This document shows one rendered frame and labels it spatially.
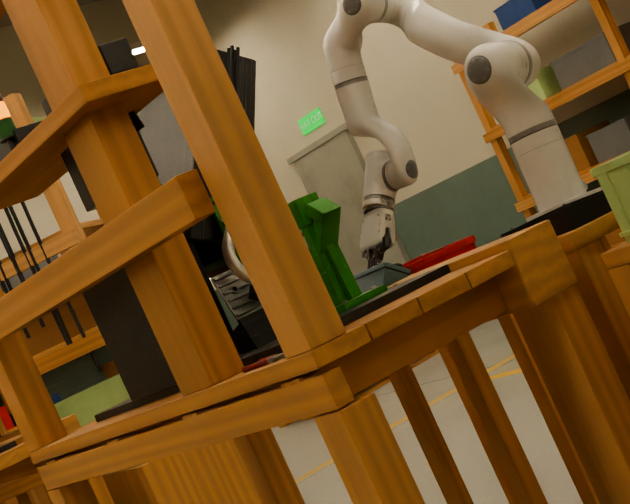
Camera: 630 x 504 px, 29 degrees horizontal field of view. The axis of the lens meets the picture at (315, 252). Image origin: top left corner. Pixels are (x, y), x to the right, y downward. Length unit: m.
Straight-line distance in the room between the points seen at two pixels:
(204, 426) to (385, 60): 8.72
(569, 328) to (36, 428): 1.55
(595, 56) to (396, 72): 2.83
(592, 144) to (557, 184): 6.07
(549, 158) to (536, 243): 0.34
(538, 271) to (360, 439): 0.59
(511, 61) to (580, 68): 5.98
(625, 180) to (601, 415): 0.50
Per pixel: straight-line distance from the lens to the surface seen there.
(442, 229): 11.29
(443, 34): 3.01
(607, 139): 8.85
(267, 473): 3.77
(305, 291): 2.24
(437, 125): 10.90
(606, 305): 2.76
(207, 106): 2.26
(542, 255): 2.62
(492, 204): 10.70
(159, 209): 2.37
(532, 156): 2.90
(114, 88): 2.53
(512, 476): 3.22
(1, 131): 3.03
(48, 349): 5.77
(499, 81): 2.87
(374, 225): 3.12
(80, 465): 3.28
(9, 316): 3.17
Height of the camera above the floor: 1.01
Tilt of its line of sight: 1 degrees up
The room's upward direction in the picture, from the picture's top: 25 degrees counter-clockwise
